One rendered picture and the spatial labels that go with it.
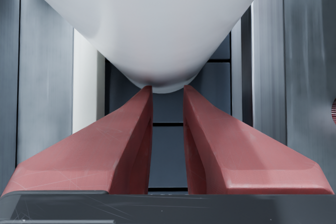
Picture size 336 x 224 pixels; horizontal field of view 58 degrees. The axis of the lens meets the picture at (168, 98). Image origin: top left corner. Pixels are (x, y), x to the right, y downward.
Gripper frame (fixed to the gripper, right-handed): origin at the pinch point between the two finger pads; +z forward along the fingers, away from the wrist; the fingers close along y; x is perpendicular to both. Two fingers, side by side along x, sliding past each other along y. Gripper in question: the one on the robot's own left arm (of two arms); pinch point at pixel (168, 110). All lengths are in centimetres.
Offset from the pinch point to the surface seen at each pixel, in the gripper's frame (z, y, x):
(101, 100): 3.0, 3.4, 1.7
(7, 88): 8.1, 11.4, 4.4
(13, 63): 9.9, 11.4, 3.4
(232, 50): 7.0, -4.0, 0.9
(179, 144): 3.3, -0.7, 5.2
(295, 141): 7.1, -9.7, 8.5
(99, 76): 3.2, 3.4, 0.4
